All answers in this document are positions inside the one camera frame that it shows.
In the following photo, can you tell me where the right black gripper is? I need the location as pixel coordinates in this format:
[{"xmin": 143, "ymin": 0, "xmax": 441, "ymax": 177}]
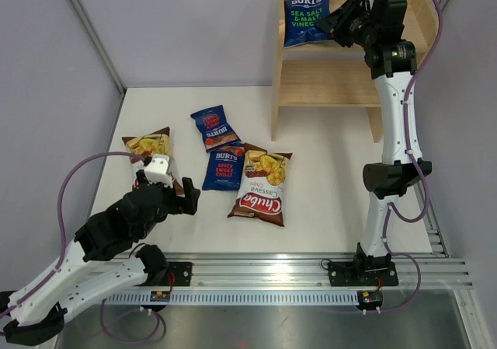
[{"xmin": 314, "ymin": 0, "xmax": 377, "ymax": 50}]

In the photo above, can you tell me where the blue Burts sea salt bag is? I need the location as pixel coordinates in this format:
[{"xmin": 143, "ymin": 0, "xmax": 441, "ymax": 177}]
[{"xmin": 284, "ymin": 0, "xmax": 331, "ymax": 48}]

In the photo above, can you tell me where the blue burts chilli bag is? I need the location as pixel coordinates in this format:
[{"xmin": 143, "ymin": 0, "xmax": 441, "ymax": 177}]
[
  {"xmin": 202, "ymin": 143, "xmax": 245, "ymax": 191},
  {"xmin": 190, "ymin": 105, "xmax": 241, "ymax": 152}
]

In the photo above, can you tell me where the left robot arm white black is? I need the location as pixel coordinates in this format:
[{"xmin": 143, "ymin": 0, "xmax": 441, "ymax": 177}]
[{"xmin": 1, "ymin": 173, "xmax": 200, "ymax": 347}]

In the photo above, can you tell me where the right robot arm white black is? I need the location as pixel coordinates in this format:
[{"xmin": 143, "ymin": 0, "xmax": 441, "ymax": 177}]
[{"xmin": 317, "ymin": 0, "xmax": 432, "ymax": 287}]

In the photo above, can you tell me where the wooden two-tier shelf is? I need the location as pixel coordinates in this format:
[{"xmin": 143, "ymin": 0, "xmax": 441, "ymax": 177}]
[{"xmin": 270, "ymin": 0, "xmax": 443, "ymax": 144}]

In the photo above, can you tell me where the left Chuba cassava chips bag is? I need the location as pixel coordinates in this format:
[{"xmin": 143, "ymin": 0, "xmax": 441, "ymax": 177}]
[{"xmin": 121, "ymin": 126, "xmax": 184, "ymax": 197}]

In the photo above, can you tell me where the large Chuba cassava chips bag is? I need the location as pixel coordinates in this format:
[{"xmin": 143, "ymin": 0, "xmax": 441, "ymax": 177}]
[{"xmin": 228, "ymin": 143, "xmax": 292, "ymax": 227}]

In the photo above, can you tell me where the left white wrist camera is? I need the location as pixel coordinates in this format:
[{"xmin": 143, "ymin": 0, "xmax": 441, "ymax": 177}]
[{"xmin": 144, "ymin": 154, "xmax": 173, "ymax": 188}]

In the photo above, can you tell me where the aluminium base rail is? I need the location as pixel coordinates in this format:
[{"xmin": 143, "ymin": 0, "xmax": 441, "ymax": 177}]
[{"xmin": 87, "ymin": 253, "xmax": 473, "ymax": 305}]

